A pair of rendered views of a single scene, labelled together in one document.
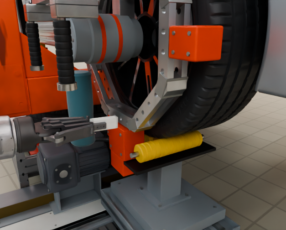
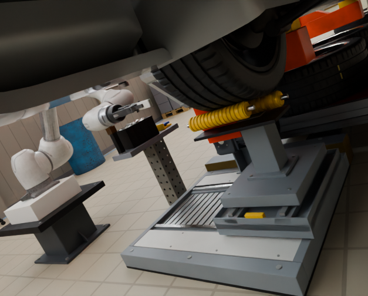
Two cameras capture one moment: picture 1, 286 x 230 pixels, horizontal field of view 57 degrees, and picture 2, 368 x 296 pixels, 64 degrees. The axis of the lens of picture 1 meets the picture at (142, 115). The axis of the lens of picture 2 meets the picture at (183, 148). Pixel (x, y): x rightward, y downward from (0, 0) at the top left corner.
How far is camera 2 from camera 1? 1.14 m
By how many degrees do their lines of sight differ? 72
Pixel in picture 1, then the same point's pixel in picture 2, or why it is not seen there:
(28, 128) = (110, 110)
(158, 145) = (201, 117)
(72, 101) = not seen: hidden behind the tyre
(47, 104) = not seen: hidden behind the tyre
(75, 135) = (122, 113)
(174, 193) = (270, 168)
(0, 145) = (103, 118)
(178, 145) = (216, 117)
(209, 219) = (271, 198)
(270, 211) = not seen: outside the picture
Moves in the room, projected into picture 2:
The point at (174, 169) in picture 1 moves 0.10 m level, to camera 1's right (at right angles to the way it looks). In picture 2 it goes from (259, 143) to (275, 144)
